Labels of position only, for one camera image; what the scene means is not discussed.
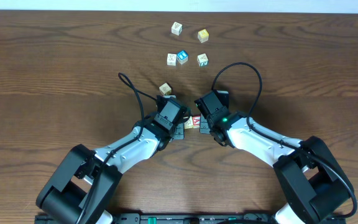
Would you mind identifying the red A block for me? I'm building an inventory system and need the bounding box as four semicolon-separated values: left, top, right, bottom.
192;115;201;128

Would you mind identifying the black cable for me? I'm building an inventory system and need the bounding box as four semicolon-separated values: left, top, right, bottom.
76;72;160;224
211;62;358;220

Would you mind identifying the left black cable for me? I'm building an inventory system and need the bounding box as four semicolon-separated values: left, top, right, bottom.
76;72;160;224

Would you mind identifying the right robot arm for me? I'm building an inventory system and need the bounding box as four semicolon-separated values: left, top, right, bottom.
201;106;357;223

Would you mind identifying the white block yellow side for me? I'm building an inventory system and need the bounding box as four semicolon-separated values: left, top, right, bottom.
184;116;193;129

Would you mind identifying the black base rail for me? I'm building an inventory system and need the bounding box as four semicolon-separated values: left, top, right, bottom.
34;212;347;224

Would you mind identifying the blue top block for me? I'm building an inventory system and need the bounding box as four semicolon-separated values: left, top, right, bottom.
177;50;188;65

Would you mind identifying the white block green side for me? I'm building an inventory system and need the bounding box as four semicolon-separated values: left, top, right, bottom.
197;54;209;67

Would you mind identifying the right black cable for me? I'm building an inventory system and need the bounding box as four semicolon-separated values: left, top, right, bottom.
211;62;358;220

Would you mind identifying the white block number four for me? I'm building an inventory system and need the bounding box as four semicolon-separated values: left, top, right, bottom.
167;54;177;66

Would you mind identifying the white dragonfly block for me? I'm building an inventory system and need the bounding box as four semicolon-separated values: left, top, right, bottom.
159;83;172;96

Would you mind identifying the white block top left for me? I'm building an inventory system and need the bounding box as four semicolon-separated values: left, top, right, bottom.
171;22;183;35

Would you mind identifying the yellow top block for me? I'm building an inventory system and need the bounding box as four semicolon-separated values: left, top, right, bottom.
198;29;209;43

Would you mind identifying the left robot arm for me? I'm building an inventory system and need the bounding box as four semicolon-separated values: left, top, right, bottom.
35;102;188;223

